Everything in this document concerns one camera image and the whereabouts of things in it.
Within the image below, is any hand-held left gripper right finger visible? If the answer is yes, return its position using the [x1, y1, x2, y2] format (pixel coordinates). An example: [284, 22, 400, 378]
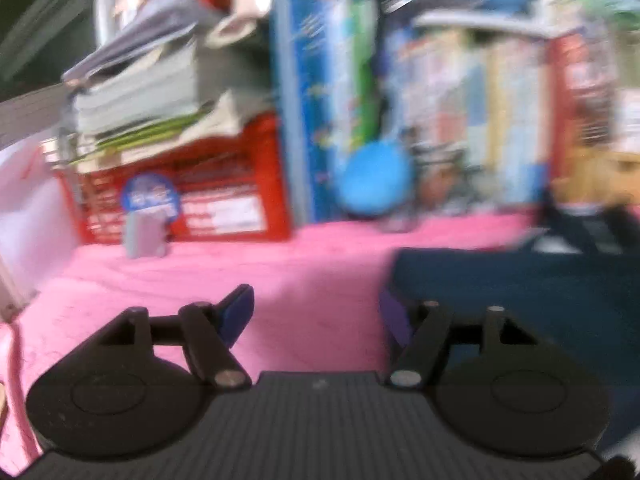
[379, 290, 538, 391]

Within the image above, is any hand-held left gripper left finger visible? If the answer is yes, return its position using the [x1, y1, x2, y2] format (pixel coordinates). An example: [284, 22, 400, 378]
[95, 284, 255, 391]

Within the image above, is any white and navy jacket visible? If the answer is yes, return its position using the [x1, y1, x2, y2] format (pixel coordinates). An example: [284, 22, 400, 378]
[380, 200, 640, 461]

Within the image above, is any grey packet with blue label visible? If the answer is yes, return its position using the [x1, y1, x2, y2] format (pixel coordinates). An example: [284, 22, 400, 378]
[119, 172, 181, 259]

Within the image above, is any red printed box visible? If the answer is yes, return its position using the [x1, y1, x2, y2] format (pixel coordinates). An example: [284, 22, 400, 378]
[52, 112, 291, 246]

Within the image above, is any round blue plush ball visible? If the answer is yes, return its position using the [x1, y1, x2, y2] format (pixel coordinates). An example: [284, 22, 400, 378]
[340, 140, 413, 216]

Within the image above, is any small bicycle model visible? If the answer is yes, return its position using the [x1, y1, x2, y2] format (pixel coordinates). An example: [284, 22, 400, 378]
[410, 140, 501, 218]

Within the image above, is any white plastic bag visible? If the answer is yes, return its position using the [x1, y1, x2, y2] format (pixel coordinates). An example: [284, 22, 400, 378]
[0, 137, 83, 316]

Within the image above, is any stack of books and papers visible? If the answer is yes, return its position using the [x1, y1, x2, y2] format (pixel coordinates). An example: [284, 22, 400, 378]
[62, 0, 273, 166]

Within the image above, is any row of colourful books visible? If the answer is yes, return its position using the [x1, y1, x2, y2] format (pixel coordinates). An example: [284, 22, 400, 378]
[270, 0, 556, 221]

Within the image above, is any wooden drawer box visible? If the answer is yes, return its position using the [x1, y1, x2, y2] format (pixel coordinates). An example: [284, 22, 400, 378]
[550, 145, 640, 206]

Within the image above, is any grey storage box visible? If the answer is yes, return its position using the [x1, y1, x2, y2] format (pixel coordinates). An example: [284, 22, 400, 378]
[0, 82, 73, 151]

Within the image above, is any glossy portrait picture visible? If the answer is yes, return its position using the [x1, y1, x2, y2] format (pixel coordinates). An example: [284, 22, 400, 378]
[550, 35, 616, 146]

